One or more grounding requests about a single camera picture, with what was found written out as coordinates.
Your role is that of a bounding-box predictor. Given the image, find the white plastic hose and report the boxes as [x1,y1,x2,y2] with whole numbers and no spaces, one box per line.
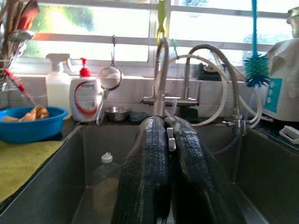
[238,88,274,128]
[168,54,228,127]

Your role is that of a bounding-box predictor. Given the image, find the thin clear hose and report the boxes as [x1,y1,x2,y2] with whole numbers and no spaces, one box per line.
[211,133,241,156]

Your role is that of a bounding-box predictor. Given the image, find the steel spring neck faucet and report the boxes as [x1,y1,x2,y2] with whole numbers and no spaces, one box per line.
[140,37,201,117]

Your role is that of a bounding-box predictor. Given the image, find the clear bottle with white cap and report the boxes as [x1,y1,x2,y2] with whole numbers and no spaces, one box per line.
[92,152,122,220]

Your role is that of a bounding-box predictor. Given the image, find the red handled utensil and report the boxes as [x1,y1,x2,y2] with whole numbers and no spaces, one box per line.
[4,69,38,107]

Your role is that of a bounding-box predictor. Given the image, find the steel hose valve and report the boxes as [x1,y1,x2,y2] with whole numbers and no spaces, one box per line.
[221,113,250,136]

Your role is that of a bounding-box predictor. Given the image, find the steel ladle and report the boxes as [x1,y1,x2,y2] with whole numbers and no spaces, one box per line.
[8,29,36,70]

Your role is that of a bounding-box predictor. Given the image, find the grey corrugated metal hose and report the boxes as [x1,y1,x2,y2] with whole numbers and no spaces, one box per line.
[185,44,241,117]

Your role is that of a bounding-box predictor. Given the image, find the white appliance with teal panel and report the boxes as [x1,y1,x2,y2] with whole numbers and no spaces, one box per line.
[261,77,299,122]

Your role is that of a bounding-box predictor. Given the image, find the blue plastic bowl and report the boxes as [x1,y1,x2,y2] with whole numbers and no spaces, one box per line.
[0,106,69,144]

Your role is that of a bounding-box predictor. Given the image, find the yellow dish cloth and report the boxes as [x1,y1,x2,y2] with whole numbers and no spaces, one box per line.
[0,139,64,203]

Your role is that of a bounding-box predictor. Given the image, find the white plastic holder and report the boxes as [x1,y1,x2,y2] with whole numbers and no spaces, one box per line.
[279,125,299,144]

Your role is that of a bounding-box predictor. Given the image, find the tan peel scraps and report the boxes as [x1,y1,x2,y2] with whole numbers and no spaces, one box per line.
[1,104,50,122]

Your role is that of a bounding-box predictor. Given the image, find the small steel bowl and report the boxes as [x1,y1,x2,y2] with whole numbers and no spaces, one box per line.
[105,106,131,122]

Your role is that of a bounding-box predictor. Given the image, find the steel mesh strainer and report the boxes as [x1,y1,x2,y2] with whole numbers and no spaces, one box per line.
[95,52,123,126]

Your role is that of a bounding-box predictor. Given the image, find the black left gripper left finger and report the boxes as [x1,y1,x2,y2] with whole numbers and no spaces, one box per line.
[111,116,173,224]

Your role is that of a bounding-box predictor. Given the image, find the white spray bottle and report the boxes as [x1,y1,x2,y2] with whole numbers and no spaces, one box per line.
[45,53,72,115]

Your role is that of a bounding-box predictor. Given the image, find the blue bottle brush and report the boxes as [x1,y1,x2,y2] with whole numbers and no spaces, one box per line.
[242,0,271,88]

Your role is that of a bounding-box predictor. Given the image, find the teal tie strip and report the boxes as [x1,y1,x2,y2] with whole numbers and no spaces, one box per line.
[171,38,180,60]

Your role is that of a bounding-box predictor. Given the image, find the shiny steel pot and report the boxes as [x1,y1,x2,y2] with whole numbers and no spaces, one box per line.
[286,6,299,38]

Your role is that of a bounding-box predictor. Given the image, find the stainless steel sink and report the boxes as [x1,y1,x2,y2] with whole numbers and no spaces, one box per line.
[0,121,299,224]

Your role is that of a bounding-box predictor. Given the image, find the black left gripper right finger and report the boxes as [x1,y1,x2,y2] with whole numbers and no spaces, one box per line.
[164,116,246,224]

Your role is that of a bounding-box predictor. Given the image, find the white red pump soap bottle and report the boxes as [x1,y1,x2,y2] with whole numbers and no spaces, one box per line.
[69,57,101,122]

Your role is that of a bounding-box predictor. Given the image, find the white window frame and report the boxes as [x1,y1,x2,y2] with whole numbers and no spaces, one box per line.
[0,0,299,77]

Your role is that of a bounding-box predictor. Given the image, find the grey scrub pad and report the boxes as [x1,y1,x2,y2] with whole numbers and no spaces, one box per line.
[129,111,150,123]

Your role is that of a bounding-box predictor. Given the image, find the black plastic box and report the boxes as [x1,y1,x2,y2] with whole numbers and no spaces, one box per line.
[193,63,222,81]

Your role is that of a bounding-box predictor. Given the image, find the green hanging clip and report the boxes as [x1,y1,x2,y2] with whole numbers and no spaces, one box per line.
[156,0,168,45]

